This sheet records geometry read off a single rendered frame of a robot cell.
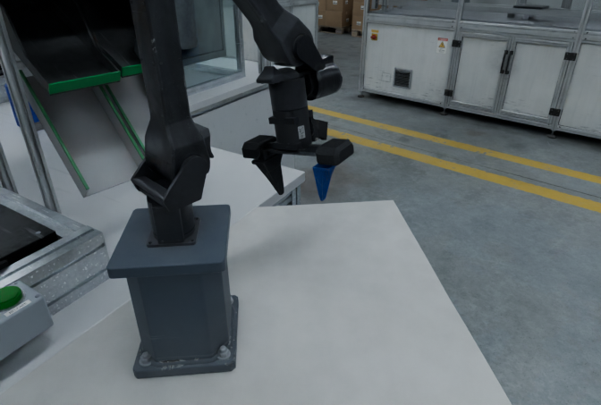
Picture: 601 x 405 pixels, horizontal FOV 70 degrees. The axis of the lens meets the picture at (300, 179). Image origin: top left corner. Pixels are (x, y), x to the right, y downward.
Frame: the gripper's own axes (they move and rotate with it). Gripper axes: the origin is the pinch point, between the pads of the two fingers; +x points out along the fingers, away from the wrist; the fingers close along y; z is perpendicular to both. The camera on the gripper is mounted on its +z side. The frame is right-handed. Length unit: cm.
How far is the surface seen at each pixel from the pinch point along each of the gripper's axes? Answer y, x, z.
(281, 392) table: -7.1, 23.1, -21.8
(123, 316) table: 23.2, 18.3, -23.9
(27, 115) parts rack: 50, -14, -15
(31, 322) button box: 25.5, 11.0, -35.8
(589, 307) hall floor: -52, 113, 141
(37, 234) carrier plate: 39.3, 4.5, -25.5
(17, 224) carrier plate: 45, 4, -26
